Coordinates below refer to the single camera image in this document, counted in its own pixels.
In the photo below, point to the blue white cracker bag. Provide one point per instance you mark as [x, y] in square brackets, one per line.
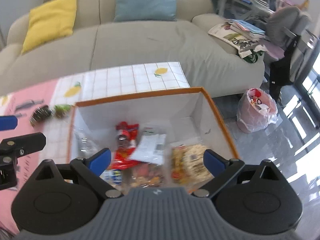
[114, 177]

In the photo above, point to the yellow cushion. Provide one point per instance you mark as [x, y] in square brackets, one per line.
[50, 21]

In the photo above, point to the grey office chair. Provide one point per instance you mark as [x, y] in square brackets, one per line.
[287, 28]

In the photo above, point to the dark green seaweed packet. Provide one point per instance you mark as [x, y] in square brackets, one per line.
[40, 115]

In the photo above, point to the green label clear snack bag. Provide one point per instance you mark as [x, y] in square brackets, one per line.
[62, 110]

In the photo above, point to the yellow chips bag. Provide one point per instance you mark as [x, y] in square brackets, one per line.
[187, 164]

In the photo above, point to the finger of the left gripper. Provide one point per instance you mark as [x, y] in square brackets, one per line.
[14, 148]
[8, 122]

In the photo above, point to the light blue cushion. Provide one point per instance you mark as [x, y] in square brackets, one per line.
[145, 10]

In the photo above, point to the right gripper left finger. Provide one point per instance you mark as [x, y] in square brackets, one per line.
[60, 198]

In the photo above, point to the clear bag mixed candies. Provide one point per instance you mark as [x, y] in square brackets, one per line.
[147, 175]

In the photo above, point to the stack of magazines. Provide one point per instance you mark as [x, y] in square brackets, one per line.
[242, 36]

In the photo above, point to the pink white patterned tablecloth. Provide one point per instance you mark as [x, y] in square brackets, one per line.
[69, 90]

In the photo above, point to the pink lined trash bin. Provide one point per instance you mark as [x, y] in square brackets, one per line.
[256, 110]

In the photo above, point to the red snack packet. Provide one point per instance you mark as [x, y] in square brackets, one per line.
[126, 145]

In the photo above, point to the beige sofa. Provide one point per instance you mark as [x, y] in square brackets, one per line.
[99, 42]

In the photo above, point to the clear plastic snack bag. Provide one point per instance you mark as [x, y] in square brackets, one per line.
[85, 144]

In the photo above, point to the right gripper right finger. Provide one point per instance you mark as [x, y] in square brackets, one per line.
[253, 198]

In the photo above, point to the orange cardboard box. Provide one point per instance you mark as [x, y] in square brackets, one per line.
[185, 115]

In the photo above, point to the grey white snack packet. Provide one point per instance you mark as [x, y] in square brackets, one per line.
[151, 145]

